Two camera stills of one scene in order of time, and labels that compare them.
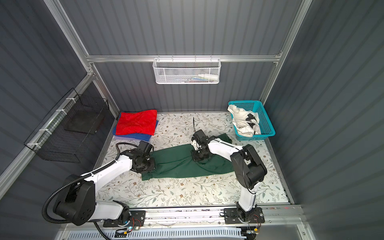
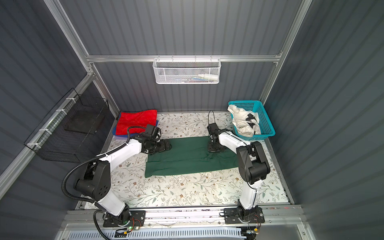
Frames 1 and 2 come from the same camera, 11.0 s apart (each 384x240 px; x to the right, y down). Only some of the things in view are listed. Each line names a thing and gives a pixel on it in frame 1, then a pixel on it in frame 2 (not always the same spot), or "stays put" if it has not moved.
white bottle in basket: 209,77 stays put
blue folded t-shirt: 134,136 stays put
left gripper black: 152,167 → 163,147
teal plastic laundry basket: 267,127 stays put
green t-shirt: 178,161 stays put
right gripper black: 196,158 → 211,150
